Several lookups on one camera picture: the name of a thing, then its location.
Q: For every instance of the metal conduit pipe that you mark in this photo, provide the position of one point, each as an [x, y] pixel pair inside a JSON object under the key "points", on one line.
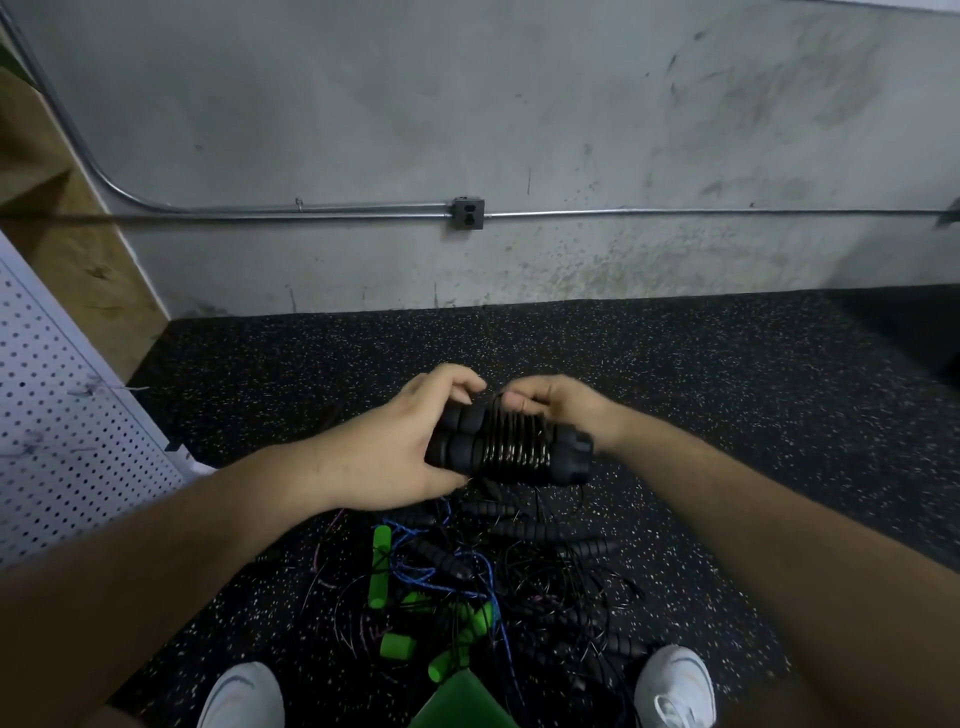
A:
{"points": [[300, 210]]}

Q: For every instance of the white right shoe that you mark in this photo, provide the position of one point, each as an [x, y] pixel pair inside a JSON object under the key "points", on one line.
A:
{"points": [[675, 687]]}

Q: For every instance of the person's left forearm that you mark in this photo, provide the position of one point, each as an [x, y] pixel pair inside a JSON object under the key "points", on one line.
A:
{"points": [[135, 585]]}

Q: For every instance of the person's right hand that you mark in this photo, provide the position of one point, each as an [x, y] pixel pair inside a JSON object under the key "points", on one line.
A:
{"points": [[563, 402]]}

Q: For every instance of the person's right forearm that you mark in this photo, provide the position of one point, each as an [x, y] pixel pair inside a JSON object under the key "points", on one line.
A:
{"points": [[795, 555]]}

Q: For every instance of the white left shoe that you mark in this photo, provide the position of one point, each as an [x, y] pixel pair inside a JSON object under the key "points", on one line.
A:
{"points": [[243, 698]]}

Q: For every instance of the person's left hand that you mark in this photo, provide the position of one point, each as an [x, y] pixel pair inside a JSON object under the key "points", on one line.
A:
{"points": [[375, 450]]}

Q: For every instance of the white pegboard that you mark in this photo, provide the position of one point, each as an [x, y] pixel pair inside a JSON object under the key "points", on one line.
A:
{"points": [[68, 435]]}

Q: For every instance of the white shoe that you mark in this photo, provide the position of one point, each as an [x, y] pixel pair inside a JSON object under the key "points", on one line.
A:
{"points": [[243, 698], [675, 687]]}

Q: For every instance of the grey electrical junction box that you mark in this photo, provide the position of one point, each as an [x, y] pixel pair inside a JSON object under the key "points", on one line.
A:
{"points": [[467, 213]]}

